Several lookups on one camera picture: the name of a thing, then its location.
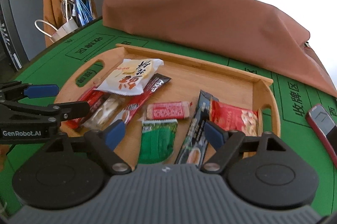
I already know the red pistachio snack packet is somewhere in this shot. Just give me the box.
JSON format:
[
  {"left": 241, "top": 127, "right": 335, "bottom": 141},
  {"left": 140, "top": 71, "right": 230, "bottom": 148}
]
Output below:
[{"left": 209, "top": 100, "right": 260, "bottom": 137}]

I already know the clear nougat candy packet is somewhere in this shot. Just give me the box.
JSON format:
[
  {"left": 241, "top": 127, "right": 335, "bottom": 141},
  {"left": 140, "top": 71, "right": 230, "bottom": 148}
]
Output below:
[{"left": 83, "top": 94, "right": 125, "bottom": 130}]

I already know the black coffee stick sachet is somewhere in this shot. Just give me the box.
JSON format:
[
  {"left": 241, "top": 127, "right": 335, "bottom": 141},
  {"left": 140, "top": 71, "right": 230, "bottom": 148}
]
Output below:
[{"left": 175, "top": 90, "right": 219, "bottom": 168}]

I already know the red wafer bar packet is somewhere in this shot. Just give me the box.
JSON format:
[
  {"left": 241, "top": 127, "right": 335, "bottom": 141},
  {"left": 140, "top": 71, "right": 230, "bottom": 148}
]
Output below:
[{"left": 66, "top": 88, "right": 109, "bottom": 130}]

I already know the green snack packet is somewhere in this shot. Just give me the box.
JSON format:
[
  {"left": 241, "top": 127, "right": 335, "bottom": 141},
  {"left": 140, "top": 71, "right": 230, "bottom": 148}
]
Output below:
[{"left": 138, "top": 119, "right": 178, "bottom": 164}]

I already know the red biscuit packet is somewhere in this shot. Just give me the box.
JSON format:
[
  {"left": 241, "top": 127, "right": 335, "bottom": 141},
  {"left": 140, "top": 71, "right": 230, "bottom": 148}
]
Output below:
[{"left": 146, "top": 101, "right": 191, "bottom": 120}]

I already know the white flower cake packet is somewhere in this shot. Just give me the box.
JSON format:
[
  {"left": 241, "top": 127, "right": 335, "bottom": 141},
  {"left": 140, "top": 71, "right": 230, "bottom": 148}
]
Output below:
[{"left": 95, "top": 59, "right": 164, "bottom": 96}]

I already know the red black coffee stick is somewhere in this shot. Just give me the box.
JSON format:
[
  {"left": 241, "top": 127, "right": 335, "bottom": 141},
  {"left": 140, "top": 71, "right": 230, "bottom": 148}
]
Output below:
[{"left": 113, "top": 73, "right": 171, "bottom": 125}]

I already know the wooden serving tray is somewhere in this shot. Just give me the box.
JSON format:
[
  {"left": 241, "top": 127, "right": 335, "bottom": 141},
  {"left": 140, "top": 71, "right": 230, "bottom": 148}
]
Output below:
[{"left": 55, "top": 44, "right": 281, "bottom": 135}]

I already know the white paper bag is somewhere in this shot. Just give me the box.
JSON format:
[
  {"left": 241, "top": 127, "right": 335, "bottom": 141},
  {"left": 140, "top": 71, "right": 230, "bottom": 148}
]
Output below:
[{"left": 34, "top": 0, "right": 79, "bottom": 43}]

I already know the red cased smartphone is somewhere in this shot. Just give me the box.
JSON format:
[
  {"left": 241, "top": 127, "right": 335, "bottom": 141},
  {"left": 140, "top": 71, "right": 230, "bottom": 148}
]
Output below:
[{"left": 306, "top": 104, "right": 337, "bottom": 167}]

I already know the blue striped bag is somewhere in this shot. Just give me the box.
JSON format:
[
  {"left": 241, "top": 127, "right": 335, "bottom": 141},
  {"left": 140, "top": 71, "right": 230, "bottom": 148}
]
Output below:
[{"left": 75, "top": 0, "right": 94, "bottom": 27}]

